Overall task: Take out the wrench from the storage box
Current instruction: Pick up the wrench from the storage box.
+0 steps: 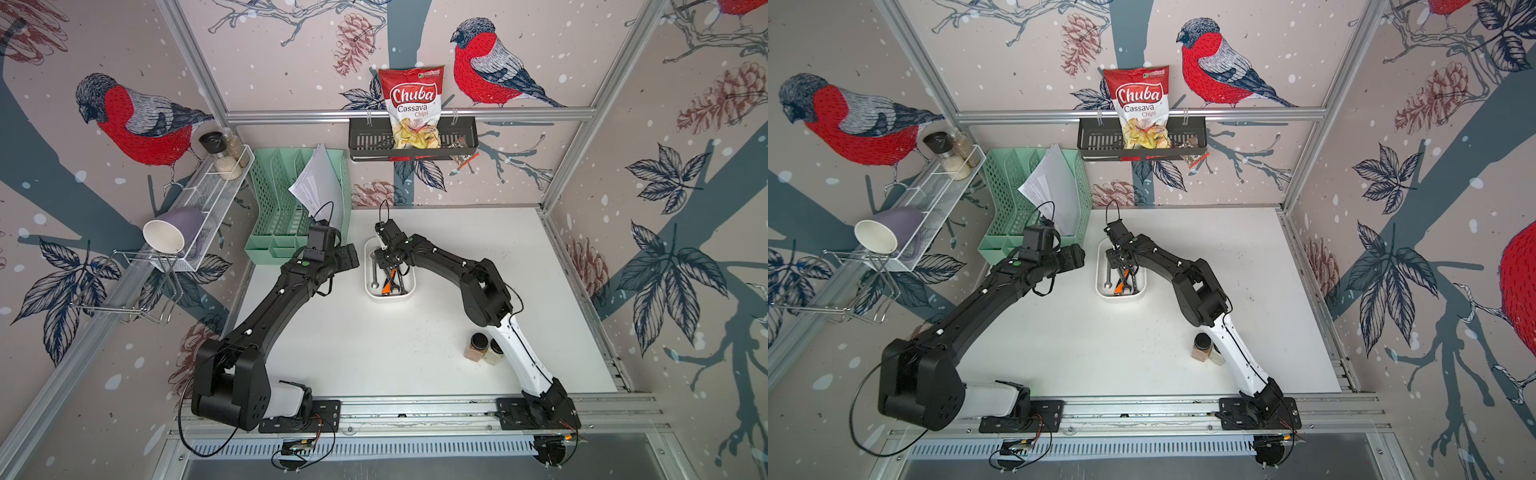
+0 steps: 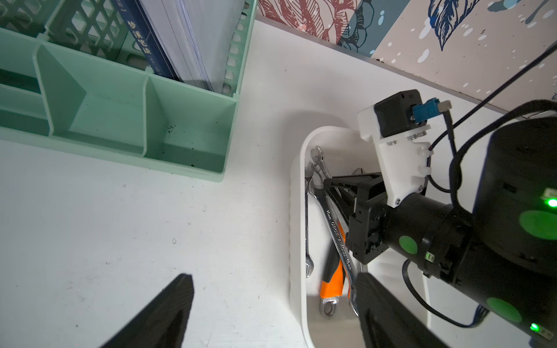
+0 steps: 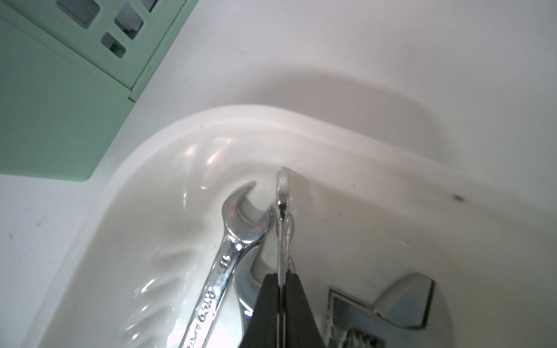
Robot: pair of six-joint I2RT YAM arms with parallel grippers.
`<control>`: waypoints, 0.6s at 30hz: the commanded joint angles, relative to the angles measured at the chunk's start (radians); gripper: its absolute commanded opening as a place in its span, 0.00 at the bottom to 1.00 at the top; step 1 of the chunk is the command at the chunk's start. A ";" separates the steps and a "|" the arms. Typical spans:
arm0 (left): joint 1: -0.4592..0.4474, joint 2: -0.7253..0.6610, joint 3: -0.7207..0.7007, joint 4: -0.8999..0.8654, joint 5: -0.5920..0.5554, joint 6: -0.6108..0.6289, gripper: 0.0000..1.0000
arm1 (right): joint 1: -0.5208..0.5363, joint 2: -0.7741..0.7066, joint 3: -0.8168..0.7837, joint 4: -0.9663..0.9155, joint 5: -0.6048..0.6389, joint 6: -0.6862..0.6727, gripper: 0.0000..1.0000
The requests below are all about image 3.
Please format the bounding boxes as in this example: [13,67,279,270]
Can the green plastic file organizer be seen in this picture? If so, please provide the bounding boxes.
[1,1,195,181]

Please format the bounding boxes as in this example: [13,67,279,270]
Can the small silver open-end wrench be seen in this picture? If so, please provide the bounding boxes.
[276,169,293,289]

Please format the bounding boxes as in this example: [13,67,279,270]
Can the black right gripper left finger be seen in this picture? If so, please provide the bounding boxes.
[239,273,279,348]

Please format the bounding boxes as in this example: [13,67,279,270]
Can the white plastic storage box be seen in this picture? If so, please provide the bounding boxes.
[23,105,556,347]

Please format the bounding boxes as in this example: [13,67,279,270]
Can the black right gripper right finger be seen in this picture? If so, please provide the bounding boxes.
[285,272,325,348]

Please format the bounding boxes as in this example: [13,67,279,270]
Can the large silver open-end wrench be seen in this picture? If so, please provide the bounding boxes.
[233,246,276,333]

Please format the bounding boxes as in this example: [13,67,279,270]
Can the silver wrench marked 11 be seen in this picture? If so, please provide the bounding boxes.
[179,181,275,347]

